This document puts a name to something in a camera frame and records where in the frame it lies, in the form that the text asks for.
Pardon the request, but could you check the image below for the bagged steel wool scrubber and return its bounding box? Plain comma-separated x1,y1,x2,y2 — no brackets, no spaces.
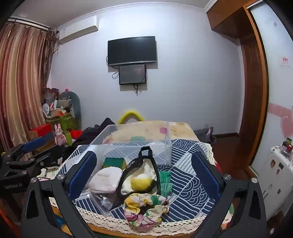
88,193,122,217

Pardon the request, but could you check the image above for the white towel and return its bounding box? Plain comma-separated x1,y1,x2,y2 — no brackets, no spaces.
88,167,123,194

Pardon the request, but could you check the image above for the green yellow scrub sponge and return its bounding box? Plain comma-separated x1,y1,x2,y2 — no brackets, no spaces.
103,157,127,170

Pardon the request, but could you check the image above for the yellow plush toy ball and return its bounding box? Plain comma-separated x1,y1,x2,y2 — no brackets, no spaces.
130,174,153,192

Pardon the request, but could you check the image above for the clear plastic storage box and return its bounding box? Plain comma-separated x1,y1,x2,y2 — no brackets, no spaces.
91,125,172,165

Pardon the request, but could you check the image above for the green knitted cloth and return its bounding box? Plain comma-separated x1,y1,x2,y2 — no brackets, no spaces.
159,171,173,197

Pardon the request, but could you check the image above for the black strap cream bag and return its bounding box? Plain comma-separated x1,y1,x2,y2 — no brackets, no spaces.
116,146,160,200

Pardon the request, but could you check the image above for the floral fabric scrunchie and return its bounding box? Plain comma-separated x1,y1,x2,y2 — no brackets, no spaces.
123,193,170,230

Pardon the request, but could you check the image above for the red box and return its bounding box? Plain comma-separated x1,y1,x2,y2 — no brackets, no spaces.
31,123,52,137

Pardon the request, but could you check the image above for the pink plush rabbit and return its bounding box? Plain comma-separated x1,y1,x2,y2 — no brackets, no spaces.
54,123,67,146

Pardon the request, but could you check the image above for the green cardboard box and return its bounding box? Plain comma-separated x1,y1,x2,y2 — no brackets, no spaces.
45,114,79,131

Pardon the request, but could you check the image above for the white plastic baby fence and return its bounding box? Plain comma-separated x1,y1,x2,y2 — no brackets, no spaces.
258,146,292,219

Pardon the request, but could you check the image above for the black clothes pile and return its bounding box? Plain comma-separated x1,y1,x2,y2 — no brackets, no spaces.
66,118,115,153

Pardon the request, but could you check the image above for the grey green pillow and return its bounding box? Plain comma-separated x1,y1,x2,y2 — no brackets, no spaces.
60,91,81,129

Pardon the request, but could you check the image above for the blue white patterned tablecloth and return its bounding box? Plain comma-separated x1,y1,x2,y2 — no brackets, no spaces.
73,139,216,237

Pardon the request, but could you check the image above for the striped brown curtain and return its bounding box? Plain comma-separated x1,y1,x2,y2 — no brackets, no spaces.
1,22,57,150

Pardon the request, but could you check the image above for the yellow foam arch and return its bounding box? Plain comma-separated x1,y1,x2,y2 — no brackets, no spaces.
117,110,144,124

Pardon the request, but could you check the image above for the beige floral blanket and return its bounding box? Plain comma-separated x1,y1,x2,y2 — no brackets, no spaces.
103,120,199,144

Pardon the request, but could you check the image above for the white wall air conditioner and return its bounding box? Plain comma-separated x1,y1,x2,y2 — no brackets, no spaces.
59,15,99,44

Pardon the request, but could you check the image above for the small black wall monitor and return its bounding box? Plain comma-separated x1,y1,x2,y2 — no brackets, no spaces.
119,64,147,85

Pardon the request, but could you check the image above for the large black wall television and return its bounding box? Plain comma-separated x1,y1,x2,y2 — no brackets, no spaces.
107,36,157,66

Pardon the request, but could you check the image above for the wooden wardrobe frame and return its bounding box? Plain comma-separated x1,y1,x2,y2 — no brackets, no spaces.
207,1,268,175

